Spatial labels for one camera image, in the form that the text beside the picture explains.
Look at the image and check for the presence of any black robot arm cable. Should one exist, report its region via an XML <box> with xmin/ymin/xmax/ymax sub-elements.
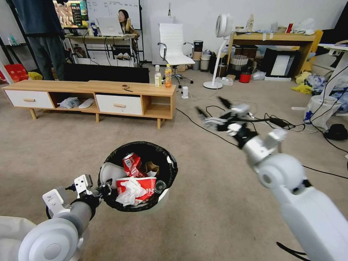
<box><xmin>275</xmin><ymin>241</ymin><xmax>308</xmax><ymax>258</ymax></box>

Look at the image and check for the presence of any orange drink bottle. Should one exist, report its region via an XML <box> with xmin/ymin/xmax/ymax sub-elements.
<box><xmin>164</xmin><ymin>64</ymin><xmax>173</xmax><ymax>88</ymax></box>

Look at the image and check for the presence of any black framed panel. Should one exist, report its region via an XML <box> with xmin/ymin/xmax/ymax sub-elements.
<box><xmin>262</xmin><ymin>47</ymin><xmax>297</xmax><ymax>81</ymax></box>

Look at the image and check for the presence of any white cabinet drawer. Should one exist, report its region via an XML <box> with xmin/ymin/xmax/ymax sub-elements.
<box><xmin>4</xmin><ymin>90</ymin><xmax>54</xmax><ymax>109</ymax></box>
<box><xmin>95</xmin><ymin>94</ymin><xmax>144</xmax><ymax>116</ymax></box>

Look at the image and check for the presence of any crumpled clear plastic bag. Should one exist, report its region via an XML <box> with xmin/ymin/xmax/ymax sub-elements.
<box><xmin>58</xmin><ymin>96</ymin><xmax>82</xmax><ymax>109</ymax></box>

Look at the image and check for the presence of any standing person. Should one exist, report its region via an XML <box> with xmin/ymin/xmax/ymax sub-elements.
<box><xmin>12</xmin><ymin>0</ymin><xmax>66</xmax><ymax>81</ymax></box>

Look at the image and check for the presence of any red bag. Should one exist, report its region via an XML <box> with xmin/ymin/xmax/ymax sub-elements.
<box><xmin>4</xmin><ymin>63</ymin><xmax>29</xmax><ymax>82</ymax></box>

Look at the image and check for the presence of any red paper noodle cup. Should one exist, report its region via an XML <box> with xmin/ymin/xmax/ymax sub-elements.
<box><xmin>116</xmin><ymin>177</ymin><xmax>158</xmax><ymax>206</ymax></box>

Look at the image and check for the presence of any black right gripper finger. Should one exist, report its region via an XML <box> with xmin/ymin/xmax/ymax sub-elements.
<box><xmin>195</xmin><ymin>106</ymin><xmax>222</xmax><ymax>131</ymax></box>
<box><xmin>217</xmin><ymin>96</ymin><xmax>251</xmax><ymax>115</ymax></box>

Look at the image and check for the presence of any white bin with black bag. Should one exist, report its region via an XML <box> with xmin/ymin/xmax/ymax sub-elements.
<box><xmin>101</xmin><ymin>141</ymin><xmax>179</xmax><ymax>212</ymax></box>

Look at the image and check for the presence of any white table stand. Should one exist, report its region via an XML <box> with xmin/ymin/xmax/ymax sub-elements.
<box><xmin>291</xmin><ymin>40</ymin><xmax>348</xmax><ymax>117</ymax></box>

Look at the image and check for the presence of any white standing fan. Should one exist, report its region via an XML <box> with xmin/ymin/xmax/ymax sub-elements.
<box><xmin>203</xmin><ymin>14</ymin><xmax>235</xmax><ymax>90</ymax></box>

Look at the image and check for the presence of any whiteboard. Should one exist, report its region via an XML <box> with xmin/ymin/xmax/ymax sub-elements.
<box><xmin>86</xmin><ymin>0</ymin><xmax>142</xmax><ymax>31</ymax></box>

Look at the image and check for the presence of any blue patterned bag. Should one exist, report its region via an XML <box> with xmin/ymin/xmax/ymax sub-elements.
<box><xmin>305</xmin><ymin>74</ymin><xmax>329</xmax><ymax>96</ymax></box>

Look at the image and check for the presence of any white slipper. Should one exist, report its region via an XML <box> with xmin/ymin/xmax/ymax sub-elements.
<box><xmin>78</xmin><ymin>98</ymin><xmax>95</xmax><ymax>109</ymax></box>

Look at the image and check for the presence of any white and blue plastic bag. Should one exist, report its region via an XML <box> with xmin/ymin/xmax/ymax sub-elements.
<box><xmin>303</xmin><ymin>95</ymin><xmax>342</xmax><ymax>130</ymax></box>

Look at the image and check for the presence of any crumpled white tissue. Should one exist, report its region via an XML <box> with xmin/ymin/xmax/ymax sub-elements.
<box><xmin>116</xmin><ymin>178</ymin><xmax>149</xmax><ymax>207</ymax></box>

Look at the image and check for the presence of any black floor cable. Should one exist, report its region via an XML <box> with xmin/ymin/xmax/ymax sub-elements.
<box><xmin>175</xmin><ymin>107</ymin><xmax>348</xmax><ymax>181</ymax></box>

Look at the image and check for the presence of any black power adapter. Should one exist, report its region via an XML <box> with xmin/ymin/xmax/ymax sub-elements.
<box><xmin>270</xmin><ymin>117</ymin><xmax>289</xmax><ymax>128</ymax></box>

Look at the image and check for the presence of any seated person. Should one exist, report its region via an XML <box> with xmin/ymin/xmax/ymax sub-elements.
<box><xmin>117</xmin><ymin>9</ymin><xmax>141</xmax><ymax>39</ymax></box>

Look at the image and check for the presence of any clear bottle with label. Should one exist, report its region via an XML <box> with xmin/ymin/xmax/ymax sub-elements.
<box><xmin>154</xmin><ymin>65</ymin><xmax>162</xmax><ymax>88</ymax></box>

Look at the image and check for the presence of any white robot torso shell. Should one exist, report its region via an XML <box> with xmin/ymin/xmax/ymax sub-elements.
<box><xmin>0</xmin><ymin>216</ymin><xmax>37</xmax><ymax>261</ymax></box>

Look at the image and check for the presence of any wooden desk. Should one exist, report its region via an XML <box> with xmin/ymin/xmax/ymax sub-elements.
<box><xmin>226</xmin><ymin>29</ymin><xmax>324</xmax><ymax>83</ymax></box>

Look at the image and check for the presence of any white curved foam piece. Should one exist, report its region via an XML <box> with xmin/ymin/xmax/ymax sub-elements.
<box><xmin>98</xmin><ymin>162</ymin><xmax>126</xmax><ymax>191</ymax></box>

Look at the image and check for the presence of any computer monitor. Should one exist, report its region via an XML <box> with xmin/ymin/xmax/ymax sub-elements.
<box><xmin>53</xmin><ymin>0</ymin><xmax>89</xmax><ymax>30</ymax></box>

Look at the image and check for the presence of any brown paper scrap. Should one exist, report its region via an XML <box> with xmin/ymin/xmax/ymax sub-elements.
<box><xmin>144</xmin><ymin>161</ymin><xmax>160</xmax><ymax>178</ymax></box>

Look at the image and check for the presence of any grey small bin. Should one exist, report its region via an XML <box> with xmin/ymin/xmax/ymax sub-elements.
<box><xmin>200</xmin><ymin>54</ymin><xmax>212</xmax><ymax>72</ymax></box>

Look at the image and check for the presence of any tall cylindrical bin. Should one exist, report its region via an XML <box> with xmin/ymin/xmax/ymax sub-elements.
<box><xmin>192</xmin><ymin>40</ymin><xmax>204</xmax><ymax>71</ymax></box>

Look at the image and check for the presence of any wooden TV cabinet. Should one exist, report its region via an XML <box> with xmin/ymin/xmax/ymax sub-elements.
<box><xmin>1</xmin><ymin>79</ymin><xmax>177</xmax><ymax>129</ymax></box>

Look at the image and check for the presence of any crushed red soda can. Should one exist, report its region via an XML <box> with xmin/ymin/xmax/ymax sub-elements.
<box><xmin>122</xmin><ymin>152</ymin><xmax>145</xmax><ymax>179</ymax></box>

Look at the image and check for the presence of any clear plastic cup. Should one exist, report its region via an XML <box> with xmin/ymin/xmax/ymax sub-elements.
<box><xmin>154</xmin><ymin>179</ymin><xmax>167</xmax><ymax>194</ymax></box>

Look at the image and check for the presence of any long black panel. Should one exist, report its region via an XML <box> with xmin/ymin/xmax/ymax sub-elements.
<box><xmin>63</xmin><ymin>63</ymin><xmax>150</xmax><ymax>84</ymax></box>

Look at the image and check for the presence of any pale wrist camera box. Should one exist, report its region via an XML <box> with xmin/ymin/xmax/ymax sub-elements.
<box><xmin>226</xmin><ymin>123</ymin><xmax>242</xmax><ymax>136</ymax></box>
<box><xmin>74</xmin><ymin>175</ymin><xmax>94</xmax><ymax>199</ymax></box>

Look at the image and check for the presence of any white laptop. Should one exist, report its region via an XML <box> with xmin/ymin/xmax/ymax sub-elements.
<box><xmin>96</xmin><ymin>17</ymin><xmax>129</xmax><ymax>37</ymax></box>

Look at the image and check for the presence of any white office chair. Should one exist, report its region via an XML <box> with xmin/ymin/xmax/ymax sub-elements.
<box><xmin>157</xmin><ymin>22</ymin><xmax>196</xmax><ymax>89</ymax></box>

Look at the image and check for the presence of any pale work desk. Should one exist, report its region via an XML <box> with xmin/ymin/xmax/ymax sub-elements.
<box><xmin>63</xmin><ymin>33</ymin><xmax>137</xmax><ymax>67</ymax></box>

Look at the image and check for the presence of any black pouch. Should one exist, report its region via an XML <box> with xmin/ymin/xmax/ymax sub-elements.
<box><xmin>324</xmin><ymin>123</ymin><xmax>348</xmax><ymax>141</ymax></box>

